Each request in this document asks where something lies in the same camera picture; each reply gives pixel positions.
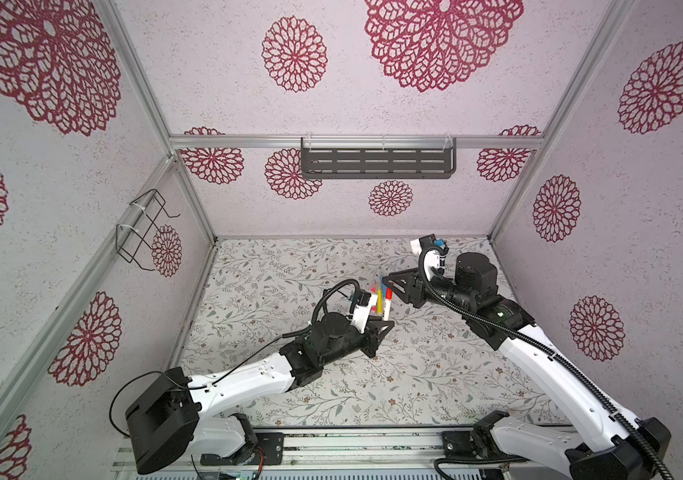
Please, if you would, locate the white pen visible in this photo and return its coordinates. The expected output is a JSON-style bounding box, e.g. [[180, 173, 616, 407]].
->
[[383, 287, 393, 321]]

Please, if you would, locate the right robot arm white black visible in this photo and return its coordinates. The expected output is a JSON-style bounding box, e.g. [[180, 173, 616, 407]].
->
[[383, 235, 673, 479]]

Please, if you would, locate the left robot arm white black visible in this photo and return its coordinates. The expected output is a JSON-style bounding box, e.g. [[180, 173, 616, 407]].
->
[[123, 279, 395, 475]]

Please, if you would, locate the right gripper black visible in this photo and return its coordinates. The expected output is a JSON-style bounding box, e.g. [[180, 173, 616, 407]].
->
[[382, 267, 475, 318]]

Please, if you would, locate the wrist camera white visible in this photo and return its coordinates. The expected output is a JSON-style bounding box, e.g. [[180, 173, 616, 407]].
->
[[351, 289, 377, 334], [411, 234, 449, 281]]

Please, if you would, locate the dark grey slotted wall shelf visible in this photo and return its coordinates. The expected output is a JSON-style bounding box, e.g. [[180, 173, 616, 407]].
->
[[299, 138, 457, 180]]

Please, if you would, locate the black wire wall rack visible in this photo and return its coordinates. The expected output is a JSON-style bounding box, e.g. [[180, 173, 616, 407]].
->
[[114, 189, 183, 278]]

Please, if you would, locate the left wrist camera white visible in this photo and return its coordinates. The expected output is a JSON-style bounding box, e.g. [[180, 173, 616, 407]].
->
[[351, 289, 377, 334]]

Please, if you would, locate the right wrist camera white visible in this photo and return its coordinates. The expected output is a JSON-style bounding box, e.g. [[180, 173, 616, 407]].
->
[[411, 234, 449, 281]]

